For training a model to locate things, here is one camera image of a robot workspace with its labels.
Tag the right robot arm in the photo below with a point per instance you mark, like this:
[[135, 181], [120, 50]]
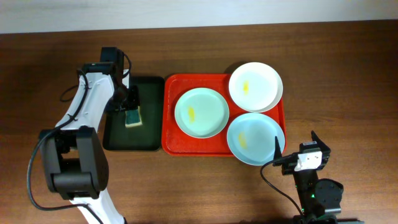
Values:
[[319, 198]]

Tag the black rectangular tray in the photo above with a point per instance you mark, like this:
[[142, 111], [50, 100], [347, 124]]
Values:
[[147, 136]]

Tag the red plastic tray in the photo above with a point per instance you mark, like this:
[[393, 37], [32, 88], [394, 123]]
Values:
[[173, 140]]

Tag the white plate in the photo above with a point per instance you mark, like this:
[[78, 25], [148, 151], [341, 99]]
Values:
[[255, 87]]

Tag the light green plate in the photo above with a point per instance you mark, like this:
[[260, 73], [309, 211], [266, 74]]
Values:
[[201, 113]]

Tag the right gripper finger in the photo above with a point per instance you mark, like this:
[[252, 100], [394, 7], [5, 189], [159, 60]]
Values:
[[321, 144], [277, 153]]

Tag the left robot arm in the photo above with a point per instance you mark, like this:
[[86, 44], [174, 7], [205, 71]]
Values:
[[74, 162]]

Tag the green and yellow sponge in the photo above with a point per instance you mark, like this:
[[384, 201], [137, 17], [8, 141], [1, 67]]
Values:
[[133, 118]]

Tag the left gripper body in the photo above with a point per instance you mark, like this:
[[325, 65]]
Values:
[[133, 101]]

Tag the light blue plate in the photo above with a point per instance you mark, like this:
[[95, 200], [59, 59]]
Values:
[[251, 137]]

